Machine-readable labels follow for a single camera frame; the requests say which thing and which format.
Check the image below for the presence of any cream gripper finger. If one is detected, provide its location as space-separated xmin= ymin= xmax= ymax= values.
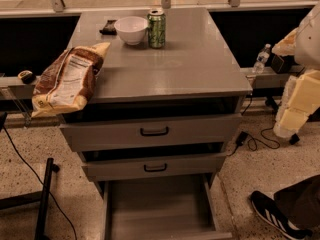
xmin=272 ymin=28 xmax=297 ymax=56
xmin=273 ymin=70 xmax=320 ymax=138

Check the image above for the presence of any green soda can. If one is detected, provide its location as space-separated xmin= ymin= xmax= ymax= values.
xmin=147 ymin=9 xmax=166 ymax=49

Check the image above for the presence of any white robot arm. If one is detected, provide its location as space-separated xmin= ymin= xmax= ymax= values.
xmin=272 ymin=4 xmax=320 ymax=138

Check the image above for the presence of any grey top drawer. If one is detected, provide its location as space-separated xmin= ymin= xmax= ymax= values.
xmin=60 ymin=113 xmax=242 ymax=152

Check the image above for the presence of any grey drawer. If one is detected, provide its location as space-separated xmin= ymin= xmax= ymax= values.
xmin=101 ymin=174 xmax=233 ymax=240
xmin=83 ymin=153 xmax=226 ymax=182
xmin=60 ymin=113 xmax=242 ymax=152

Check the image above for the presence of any grey middle drawer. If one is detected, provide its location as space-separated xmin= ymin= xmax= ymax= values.
xmin=83 ymin=153 xmax=226 ymax=182

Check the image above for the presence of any grey drawer cabinet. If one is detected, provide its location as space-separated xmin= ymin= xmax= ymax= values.
xmin=58 ymin=7 xmax=253 ymax=240

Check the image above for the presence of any grey bottom drawer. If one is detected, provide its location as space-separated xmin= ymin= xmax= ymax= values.
xmin=101 ymin=174 xmax=233 ymax=240

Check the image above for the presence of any small black box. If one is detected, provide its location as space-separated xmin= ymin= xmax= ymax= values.
xmin=271 ymin=55 xmax=294 ymax=74

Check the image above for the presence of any clear water bottle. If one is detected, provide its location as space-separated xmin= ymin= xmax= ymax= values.
xmin=253 ymin=44 xmax=271 ymax=74

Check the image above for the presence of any dark trouser leg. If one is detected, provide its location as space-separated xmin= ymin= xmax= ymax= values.
xmin=274 ymin=175 xmax=320 ymax=229

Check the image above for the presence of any black white sneaker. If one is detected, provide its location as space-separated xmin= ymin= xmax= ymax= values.
xmin=250 ymin=191 xmax=313 ymax=240

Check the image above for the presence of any white bowl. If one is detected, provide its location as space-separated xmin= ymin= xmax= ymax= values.
xmin=114 ymin=16 xmax=148 ymax=45

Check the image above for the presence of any small black snack packet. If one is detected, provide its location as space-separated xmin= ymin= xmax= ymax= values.
xmin=99 ymin=20 xmax=117 ymax=35

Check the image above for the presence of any brown chip bag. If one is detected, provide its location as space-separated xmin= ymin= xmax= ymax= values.
xmin=32 ymin=42 xmax=110 ymax=117

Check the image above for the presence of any black tape measure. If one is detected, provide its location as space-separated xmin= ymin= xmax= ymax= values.
xmin=18 ymin=70 xmax=36 ymax=84

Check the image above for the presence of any black metal stand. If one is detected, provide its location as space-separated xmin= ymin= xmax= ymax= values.
xmin=0 ymin=158 xmax=60 ymax=240

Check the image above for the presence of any black floor cable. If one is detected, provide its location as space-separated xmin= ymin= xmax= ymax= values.
xmin=0 ymin=112 xmax=78 ymax=240

